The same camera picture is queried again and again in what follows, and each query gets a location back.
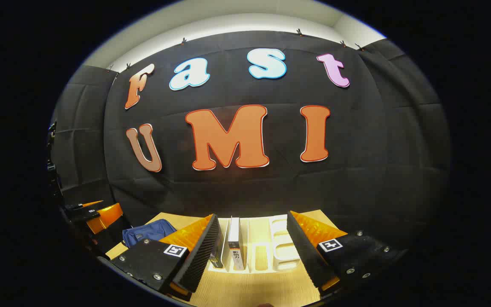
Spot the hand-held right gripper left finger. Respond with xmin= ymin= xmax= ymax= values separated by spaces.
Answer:
xmin=110 ymin=214 xmax=224 ymax=302

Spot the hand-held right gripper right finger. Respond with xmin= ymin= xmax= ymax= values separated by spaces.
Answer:
xmin=287 ymin=211 xmax=408 ymax=298

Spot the white bookshelf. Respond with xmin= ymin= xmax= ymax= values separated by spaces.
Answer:
xmin=208 ymin=215 xmax=304 ymax=273

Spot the dark blue cover book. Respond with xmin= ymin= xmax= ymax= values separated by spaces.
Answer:
xmin=208 ymin=220 xmax=229 ymax=269

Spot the portrait cover book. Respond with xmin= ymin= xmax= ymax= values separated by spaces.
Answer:
xmin=227 ymin=217 xmax=245 ymax=271

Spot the blue schoolbag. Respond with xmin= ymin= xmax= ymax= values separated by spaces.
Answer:
xmin=122 ymin=219 xmax=177 ymax=249

